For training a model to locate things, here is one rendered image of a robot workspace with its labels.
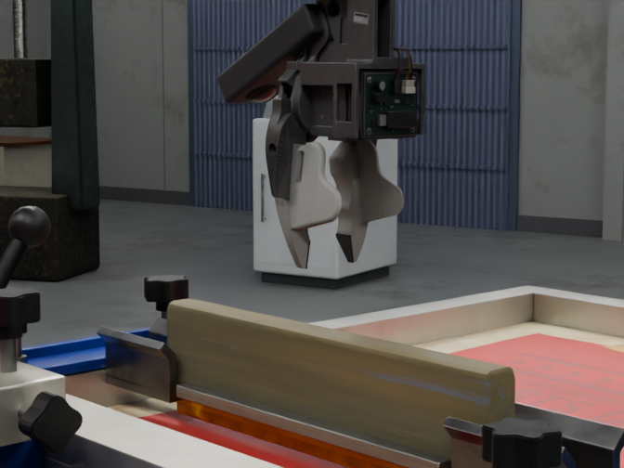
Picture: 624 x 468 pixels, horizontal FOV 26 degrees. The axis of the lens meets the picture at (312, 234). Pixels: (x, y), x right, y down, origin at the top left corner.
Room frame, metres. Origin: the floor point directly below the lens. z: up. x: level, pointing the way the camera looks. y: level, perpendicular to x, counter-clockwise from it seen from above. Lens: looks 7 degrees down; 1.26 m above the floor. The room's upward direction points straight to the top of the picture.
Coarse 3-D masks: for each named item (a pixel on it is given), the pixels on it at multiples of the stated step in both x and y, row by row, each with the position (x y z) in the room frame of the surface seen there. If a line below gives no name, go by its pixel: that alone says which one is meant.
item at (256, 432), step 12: (180, 408) 1.13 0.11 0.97; (192, 408) 1.12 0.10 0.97; (204, 420) 1.11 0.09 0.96; (216, 420) 1.09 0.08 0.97; (228, 420) 1.08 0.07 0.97; (240, 432) 1.07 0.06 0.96; (252, 432) 1.06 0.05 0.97; (264, 432) 1.05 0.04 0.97; (288, 444) 1.03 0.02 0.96; (300, 444) 1.02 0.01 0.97; (312, 444) 1.01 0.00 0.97; (324, 456) 1.00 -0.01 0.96; (336, 456) 0.99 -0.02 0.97; (348, 456) 0.98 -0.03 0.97
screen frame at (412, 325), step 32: (512, 288) 1.61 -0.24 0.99; (544, 288) 1.61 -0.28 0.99; (352, 320) 1.40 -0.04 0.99; (384, 320) 1.41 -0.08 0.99; (416, 320) 1.44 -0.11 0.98; (448, 320) 1.48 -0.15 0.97; (480, 320) 1.52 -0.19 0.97; (512, 320) 1.55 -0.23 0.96; (544, 320) 1.57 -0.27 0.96; (576, 320) 1.53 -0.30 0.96; (608, 320) 1.50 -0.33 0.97; (96, 384) 1.17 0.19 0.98
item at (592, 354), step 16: (528, 336) 1.49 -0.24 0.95; (544, 336) 1.49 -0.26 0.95; (464, 352) 1.41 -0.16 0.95; (480, 352) 1.41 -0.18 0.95; (496, 352) 1.41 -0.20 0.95; (512, 352) 1.41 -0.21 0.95; (528, 352) 1.41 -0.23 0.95; (544, 352) 1.41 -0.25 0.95; (560, 352) 1.41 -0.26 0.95; (576, 352) 1.41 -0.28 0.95; (592, 352) 1.41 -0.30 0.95; (608, 352) 1.41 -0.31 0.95; (608, 368) 1.33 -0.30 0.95; (144, 416) 1.15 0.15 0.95; (160, 416) 1.15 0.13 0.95; (176, 416) 1.15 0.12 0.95; (192, 432) 1.10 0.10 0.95; (208, 432) 1.10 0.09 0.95; (224, 432) 1.10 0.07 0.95; (240, 448) 1.05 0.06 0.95; (256, 448) 1.05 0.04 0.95; (272, 448) 1.05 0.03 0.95; (288, 448) 1.05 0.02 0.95; (288, 464) 1.00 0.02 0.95; (304, 464) 1.00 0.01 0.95
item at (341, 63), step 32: (320, 0) 0.99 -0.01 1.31; (352, 0) 0.96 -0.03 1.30; (384, 0) 0.96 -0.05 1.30; (352, 32) 0.96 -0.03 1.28; (384, 32) 0.96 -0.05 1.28; (288, 64) 0.99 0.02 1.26; (320, 64) 0.96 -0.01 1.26; (352, 64) 0.93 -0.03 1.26; (384, 64) 0.95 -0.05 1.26; (416, 64) 0.97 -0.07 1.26; (288, 96) 0.99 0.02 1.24; (320, 96) 0.97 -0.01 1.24; (352, 96) 0.93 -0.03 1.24; (384, 96) 0.95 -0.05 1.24; (416, 96) 0.98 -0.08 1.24; (320, 128) 0.97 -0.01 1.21; (352, 128) 0.93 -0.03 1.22; (384, 128) 0.95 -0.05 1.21; (416, 128) 0.98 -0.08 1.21
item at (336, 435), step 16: (192, 384) 1.10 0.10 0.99; (192, 400) 1.08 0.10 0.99; (208, 400) 1.06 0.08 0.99; (224, 400) 1.05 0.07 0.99; (240, 400) 1.05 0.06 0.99; (240, 416) 1.03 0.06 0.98; (256, 416) 1.02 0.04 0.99; (272, 416) 1.00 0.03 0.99; (288, 416) 1.00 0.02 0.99; (304, 416) 1.00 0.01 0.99; (304, 432) 0.98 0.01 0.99; (320, 432) 0.96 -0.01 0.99; (336, 432) 0.95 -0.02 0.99; (352, 432) 0.95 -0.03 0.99; (352, 448) 0.94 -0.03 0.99; (368, 448) 0.93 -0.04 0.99; (384, 448) 0.92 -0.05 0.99; (400, 448) 0.91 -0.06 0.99; (400, 464) 0.90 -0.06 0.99; (416, 464) 0.89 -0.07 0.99; (432, 464) 0.88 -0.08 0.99; (448, 464) 0.88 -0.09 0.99
